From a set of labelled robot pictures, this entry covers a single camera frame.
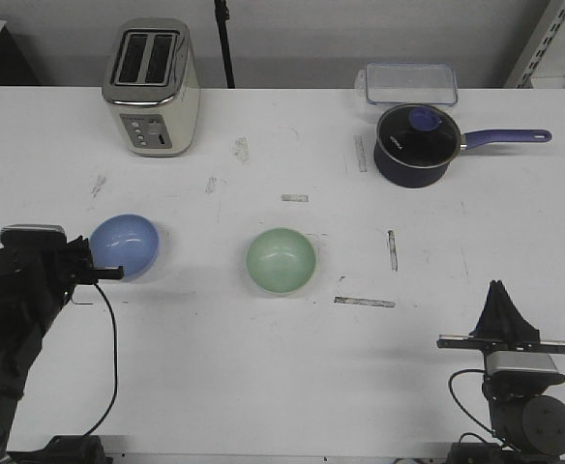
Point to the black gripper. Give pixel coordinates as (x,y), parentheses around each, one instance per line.
(519,334)
(74,266)

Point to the blue bowl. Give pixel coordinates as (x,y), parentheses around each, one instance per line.
(128,240)

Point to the green bowl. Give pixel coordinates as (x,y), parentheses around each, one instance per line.
(281,260)

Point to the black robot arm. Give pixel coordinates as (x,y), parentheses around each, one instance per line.
(527,425)
(39,271)

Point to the blue saucepan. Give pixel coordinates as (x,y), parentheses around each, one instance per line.
(414,177)

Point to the cream two-slot toaster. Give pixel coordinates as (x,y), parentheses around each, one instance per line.
(151,86)

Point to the glass pot lid blue knob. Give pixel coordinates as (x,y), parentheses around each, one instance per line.
(418,135)

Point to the clear plastic food container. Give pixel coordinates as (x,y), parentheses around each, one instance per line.
(394,83)

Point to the white slotted shelf rack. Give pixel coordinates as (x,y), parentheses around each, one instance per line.
(541,64)

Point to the black tripod pole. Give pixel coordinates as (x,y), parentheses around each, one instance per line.
(222,16)

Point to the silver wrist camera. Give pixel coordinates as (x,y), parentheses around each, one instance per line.
(519,361)
(32,229)

